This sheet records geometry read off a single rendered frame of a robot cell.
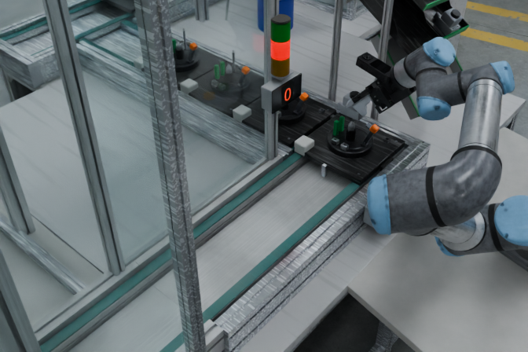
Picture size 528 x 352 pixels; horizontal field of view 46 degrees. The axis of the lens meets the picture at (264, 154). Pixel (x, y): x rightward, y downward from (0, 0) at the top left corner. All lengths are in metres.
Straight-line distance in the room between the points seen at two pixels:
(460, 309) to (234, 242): 0.59
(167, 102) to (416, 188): 0.52
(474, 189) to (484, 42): 3.53
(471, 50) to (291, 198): 2.95
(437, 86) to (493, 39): 3.22
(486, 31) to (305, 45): 2.41
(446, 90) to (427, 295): 0.52
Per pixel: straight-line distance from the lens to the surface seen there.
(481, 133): 1.28
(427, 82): 1.53
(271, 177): 1.78
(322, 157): 1.83
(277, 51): 1.59
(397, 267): 1.70
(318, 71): 2.44
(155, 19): 0.80
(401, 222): 1.20
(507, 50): 4.62
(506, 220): 1.55
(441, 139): 2.15
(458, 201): 1.16
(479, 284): 1.71
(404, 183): 1.19
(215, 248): 1.64
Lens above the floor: 2.12
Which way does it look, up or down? 39 degrees down
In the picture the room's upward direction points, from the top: straight up
